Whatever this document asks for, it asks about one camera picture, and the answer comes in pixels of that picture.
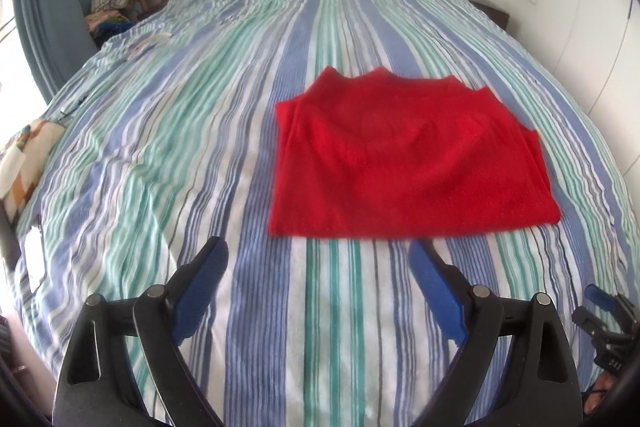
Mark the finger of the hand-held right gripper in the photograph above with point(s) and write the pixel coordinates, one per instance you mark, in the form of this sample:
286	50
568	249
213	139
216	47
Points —
599	295
585	319

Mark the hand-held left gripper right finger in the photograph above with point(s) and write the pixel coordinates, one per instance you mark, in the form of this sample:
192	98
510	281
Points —
435	289

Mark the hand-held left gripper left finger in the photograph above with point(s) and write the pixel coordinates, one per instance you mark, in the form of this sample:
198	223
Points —
202	287

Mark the red knit sweater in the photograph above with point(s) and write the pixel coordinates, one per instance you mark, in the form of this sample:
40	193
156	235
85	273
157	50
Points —
400	157

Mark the pile of mixed clothes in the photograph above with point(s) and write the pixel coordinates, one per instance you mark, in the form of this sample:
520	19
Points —
117	2

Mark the striped bed cover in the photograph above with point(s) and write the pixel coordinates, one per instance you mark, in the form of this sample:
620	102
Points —
200	132

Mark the white flat card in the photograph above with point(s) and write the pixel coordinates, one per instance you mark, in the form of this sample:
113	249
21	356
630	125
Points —
34	259

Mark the patterned cushion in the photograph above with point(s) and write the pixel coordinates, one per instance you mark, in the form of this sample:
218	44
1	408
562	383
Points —
27	157

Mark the dark wooden nightstand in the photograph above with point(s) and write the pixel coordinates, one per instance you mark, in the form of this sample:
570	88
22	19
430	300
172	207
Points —
492	11

